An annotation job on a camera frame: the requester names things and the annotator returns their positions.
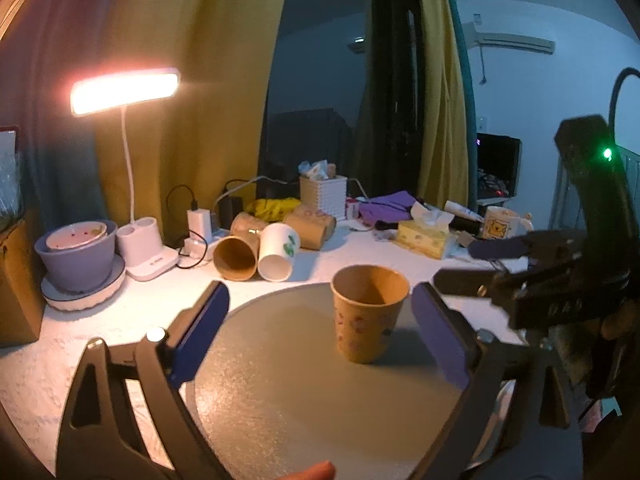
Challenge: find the yellow cloth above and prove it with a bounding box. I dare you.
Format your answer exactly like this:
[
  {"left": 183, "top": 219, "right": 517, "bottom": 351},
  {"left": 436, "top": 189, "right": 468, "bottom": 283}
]
[{"left": 243, "top": 197, "right": 303, "bottom": 223}]

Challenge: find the round grey mat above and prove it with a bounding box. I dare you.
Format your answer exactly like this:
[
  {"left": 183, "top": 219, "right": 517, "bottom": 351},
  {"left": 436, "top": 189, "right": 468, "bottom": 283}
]
[{"left": 192, "top": 282, "right": 517, "bottom": 480}]

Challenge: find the plain brown paper cup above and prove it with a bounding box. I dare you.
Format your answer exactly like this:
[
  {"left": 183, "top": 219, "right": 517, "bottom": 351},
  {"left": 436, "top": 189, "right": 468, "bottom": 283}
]
[{"left": 212, "top": 234, "right": 262, "bottom": 282}]

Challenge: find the black power adapter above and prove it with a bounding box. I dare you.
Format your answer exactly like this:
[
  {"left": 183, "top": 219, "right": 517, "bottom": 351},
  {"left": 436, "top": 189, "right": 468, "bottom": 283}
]
[{"left": 218, "top": 196, "right": 244, "bottom": 231}]

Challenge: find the white charger plug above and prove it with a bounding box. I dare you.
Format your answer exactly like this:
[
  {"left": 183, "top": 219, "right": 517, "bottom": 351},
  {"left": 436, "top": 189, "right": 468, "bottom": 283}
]
[{"left": 187, "top": 208, "right": 214, "bottom": 241}]

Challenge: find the cardboard box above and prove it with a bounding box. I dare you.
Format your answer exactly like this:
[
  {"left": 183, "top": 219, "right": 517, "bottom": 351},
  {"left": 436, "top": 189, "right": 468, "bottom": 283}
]
[{"left": 0, "top": 217, "right": 46, "bottom": 348}]

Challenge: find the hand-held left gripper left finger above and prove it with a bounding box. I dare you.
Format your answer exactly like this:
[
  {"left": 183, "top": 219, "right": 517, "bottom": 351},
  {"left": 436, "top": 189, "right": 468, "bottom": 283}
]
[{"left": 55, "top": 280, "right": 231, "bottom": 480}]

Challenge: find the yellow tissue box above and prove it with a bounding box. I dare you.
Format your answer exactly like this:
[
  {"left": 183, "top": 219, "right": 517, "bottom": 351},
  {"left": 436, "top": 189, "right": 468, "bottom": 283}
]
[{"left": 394, "top": 203, "right": 456, "bottom": 261}]

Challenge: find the brown printed paper cup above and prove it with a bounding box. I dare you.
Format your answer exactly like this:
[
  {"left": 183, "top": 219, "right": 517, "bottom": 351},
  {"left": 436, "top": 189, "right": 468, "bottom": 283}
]
[{"left": 330, "top": 264, "right": 411, "bottom": 365}]

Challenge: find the white air conditioner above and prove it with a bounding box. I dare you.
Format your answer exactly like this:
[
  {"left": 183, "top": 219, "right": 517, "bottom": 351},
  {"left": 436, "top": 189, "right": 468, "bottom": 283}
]
[{"left": 462, "top": 21, "right": 557, "bottom": 57}]

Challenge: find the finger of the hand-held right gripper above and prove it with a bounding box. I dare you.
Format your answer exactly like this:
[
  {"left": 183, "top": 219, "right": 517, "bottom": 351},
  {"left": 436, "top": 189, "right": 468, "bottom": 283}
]
[
  {"left": 469, "top": 230, "right": 587, "bottom": 264},
  {"left": 432, "top": 266, "right": 553, "bottom": 311}
]

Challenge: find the person's left hand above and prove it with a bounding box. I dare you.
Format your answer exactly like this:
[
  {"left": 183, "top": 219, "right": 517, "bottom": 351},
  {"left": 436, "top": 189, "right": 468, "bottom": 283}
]
[{"left": 276, "top": 461, "right": 337, "bottom": 480}]

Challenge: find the purple bowl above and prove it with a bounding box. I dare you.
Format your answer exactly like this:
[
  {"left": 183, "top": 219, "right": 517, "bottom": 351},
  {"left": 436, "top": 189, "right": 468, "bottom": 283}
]
[{"left": 34, "top": 221, "right": 119, "bottom": 294}]

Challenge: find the yellow curtain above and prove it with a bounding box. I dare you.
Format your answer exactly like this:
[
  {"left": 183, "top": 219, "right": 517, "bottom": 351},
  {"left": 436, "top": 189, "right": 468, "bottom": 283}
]
[
  {"left": 411, "top": 0, "right": 471, "bottom": 208},
  {"left": 95, "top": 0, "right": 293, "bottom": 248}
]

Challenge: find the white paper cup green print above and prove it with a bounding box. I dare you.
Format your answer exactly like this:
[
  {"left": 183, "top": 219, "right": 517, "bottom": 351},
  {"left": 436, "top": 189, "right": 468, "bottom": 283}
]
[{"left": 257, "top": 222, "right": 301, "bottom": 283}]

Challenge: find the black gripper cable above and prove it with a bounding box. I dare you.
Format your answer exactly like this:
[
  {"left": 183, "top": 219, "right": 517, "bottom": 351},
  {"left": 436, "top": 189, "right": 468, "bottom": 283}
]
[{"left": 607, "top": 67, "right": 640, "bottom": 153}]

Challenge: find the white mug yellow print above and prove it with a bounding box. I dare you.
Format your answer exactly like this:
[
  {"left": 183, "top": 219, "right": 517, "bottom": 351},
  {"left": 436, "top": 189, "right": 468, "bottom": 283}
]
[{"left": 481, "top": 205, "right": 534, "bottom": 241}]

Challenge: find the white desk lamp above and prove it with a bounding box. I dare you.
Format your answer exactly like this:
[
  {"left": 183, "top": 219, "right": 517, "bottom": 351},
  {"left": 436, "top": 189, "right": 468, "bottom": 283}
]
[{"left": 70, "top": 66, "right": 181, "bottom": 282}]

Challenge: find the purple cloth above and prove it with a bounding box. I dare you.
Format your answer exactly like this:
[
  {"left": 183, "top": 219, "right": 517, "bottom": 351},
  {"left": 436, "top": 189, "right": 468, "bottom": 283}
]
[{"left": 359, "top": 190, "right": 426, "bottom": 227}]

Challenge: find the person's right hand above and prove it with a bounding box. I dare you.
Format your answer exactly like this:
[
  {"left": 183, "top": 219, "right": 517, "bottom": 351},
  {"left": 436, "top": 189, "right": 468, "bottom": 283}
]
[{"left": 600, "top": 302, "right": 640, "bottom": 345}]

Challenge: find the white power strip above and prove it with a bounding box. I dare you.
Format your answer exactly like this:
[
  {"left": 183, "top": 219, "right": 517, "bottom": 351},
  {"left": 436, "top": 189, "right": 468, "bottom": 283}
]
[{"left": 177, "top": 227, "right": 232, "bottom": 264}]

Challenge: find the white charger with cable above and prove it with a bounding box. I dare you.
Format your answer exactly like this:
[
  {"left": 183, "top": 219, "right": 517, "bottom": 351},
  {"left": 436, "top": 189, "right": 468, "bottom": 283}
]
[{"left": 165, "top": 184, "right": 213, "bottom": 270}]

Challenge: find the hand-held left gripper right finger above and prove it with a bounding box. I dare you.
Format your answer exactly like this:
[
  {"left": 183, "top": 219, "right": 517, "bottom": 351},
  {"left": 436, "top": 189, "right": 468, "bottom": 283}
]
[{"left": 410, "top": 282, "right": 584, "bottom": 480}]

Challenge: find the white tube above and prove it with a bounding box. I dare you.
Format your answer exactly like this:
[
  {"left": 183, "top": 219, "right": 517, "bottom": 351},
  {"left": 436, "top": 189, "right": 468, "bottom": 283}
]
[{"left": 444, "top": 199, "right": 485, "bottom": 221}]

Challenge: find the white round plate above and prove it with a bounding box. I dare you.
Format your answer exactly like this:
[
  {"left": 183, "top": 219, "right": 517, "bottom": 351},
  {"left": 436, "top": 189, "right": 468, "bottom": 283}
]
[{"left": 41, "top": 254, "right": 126, "bottom": 312}]

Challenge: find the pink speckled bowl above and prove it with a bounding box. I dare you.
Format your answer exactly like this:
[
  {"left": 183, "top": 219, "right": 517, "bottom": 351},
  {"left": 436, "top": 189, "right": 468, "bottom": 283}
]
[{"left": 46, "top": 221, "right": 109, "bottom": 252}]

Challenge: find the white woven basket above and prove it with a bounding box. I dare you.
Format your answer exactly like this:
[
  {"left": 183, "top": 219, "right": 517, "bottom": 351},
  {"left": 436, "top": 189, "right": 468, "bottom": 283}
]
[{"left": 299, "top": 159, "right": 348, "bottom": 221}]

